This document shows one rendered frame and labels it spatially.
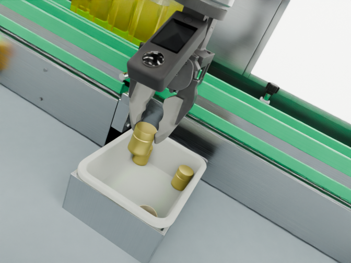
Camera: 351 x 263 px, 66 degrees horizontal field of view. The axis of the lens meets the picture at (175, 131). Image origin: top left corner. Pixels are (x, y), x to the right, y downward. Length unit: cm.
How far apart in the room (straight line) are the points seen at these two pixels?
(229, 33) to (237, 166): 34
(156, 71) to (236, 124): 35
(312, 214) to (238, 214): 15
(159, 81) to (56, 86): 41
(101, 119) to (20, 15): 30
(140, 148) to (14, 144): 28
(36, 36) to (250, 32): 50
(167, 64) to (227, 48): 46
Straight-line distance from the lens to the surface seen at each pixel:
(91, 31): 70
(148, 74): 29
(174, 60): 30
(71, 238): 47
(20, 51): 72
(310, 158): 63
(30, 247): 46
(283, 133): 61
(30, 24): 72
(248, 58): 74
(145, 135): 40
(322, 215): 67
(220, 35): 75
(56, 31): 66
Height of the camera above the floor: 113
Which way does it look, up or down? 28 degrees down
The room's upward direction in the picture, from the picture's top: 25 degrees clockwise
